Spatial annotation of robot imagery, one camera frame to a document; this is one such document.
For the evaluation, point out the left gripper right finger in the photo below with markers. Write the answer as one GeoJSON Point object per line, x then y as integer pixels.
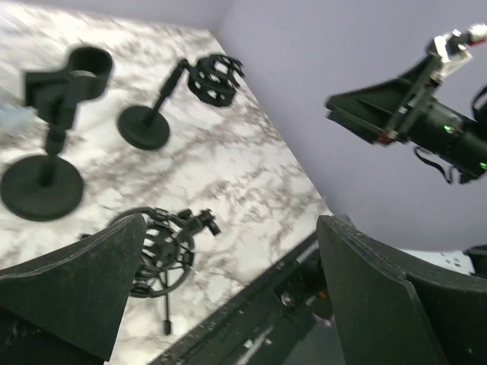
{"type": "Point", "coordinates": [394, 308]}

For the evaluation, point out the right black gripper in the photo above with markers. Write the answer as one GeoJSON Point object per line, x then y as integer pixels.
{"type": "Point", "coordinates": [410, 112]}

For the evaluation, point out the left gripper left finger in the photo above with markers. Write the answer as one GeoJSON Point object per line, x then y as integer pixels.
{"type": "Point", "coordinates": [67, 305]}

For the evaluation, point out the black tripod mic stand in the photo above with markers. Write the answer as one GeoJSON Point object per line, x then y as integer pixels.
{"type": "Point", "coordinates": [168, 253]}

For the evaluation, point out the black round-base mic stand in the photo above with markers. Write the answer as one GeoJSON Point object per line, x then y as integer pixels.
{"type": "Point", "coordinates": [45, 187]}

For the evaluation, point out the clear plastic screw box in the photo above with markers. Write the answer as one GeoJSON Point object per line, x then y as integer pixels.
{"type": "Point", "coordinates": [15, 118]}

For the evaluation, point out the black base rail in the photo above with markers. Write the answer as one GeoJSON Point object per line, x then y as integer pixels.
{"type": "Point", "coordinates": [266, 319]}

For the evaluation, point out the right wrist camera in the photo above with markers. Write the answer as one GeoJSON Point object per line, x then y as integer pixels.
{"type": "Point", "coordinates": [452, 49]}

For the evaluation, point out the black shock-mount mic stand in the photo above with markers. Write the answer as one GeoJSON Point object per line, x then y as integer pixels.
{"type": "Point", "coordinates": [212, 80]}

